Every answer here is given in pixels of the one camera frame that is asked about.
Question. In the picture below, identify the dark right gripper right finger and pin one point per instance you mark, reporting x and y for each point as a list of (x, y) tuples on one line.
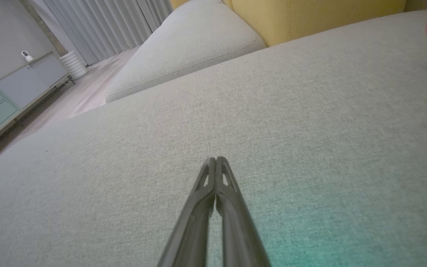
[(239, 230)]

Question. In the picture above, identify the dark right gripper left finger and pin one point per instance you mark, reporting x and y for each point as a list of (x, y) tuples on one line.
[(191, 230)]

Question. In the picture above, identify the small grey sofa cushion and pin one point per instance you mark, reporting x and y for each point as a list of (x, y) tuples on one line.
[(191, 44)]

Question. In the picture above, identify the white ribbed floor appliance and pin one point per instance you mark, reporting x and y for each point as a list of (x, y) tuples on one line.
[(73, 65)]

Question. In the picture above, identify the grey pleated curtain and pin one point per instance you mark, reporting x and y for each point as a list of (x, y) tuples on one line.
[(106, 26)]

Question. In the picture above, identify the grey and green sideboard cabinet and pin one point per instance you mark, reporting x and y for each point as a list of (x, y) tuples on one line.
[(24, 83)]

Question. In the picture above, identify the yellow sofa back cushion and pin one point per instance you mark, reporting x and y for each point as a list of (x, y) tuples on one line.
[(328, 18)]

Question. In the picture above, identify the white security camera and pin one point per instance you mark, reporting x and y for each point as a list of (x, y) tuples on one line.
[(26, 55)]

